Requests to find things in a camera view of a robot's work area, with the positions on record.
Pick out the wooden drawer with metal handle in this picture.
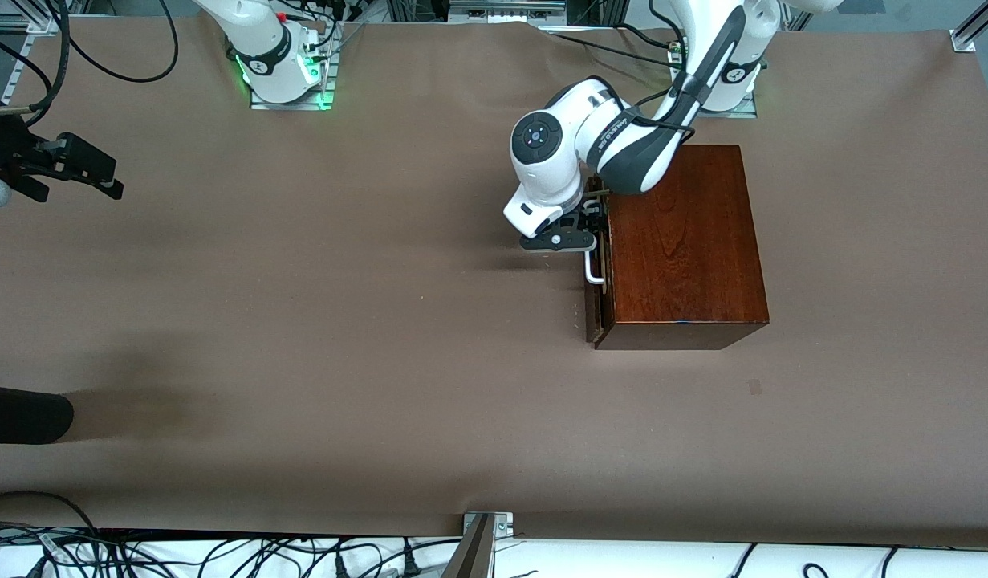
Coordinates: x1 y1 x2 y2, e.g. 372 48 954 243
582 186 616 348

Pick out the dark red wooden cabinet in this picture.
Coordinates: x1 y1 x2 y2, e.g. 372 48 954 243
594 144 770 351

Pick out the black cylindrical object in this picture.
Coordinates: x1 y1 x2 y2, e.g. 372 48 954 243
0 385 75 445

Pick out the aluminium corner profile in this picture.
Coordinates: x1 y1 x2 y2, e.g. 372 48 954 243
949 0 988 54

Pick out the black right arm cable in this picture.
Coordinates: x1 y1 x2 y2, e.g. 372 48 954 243
0 0 179 129

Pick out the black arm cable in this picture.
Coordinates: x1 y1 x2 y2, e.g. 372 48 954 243
0 0 179 129
628 76 697 147

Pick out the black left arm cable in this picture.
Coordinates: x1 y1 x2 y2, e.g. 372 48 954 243
628 76 697 147

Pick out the aluminium frame rail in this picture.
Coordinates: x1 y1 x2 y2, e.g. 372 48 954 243
0 0 61 105

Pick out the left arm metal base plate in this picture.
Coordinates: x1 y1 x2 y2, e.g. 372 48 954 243
670 36 759 120

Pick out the thin black table cable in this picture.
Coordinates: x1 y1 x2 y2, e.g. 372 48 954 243
612 22 689 52
542 29 679 67

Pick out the aluminium frame structure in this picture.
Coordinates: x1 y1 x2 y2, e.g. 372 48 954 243
381 0 631 31

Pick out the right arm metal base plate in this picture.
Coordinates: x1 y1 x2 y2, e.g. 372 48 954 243
249 22 335 112

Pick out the small metal corner bracket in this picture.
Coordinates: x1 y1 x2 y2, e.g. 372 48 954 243
461 511 515 540

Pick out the aluminium camera post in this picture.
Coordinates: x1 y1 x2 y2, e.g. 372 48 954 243
441 514 494 578

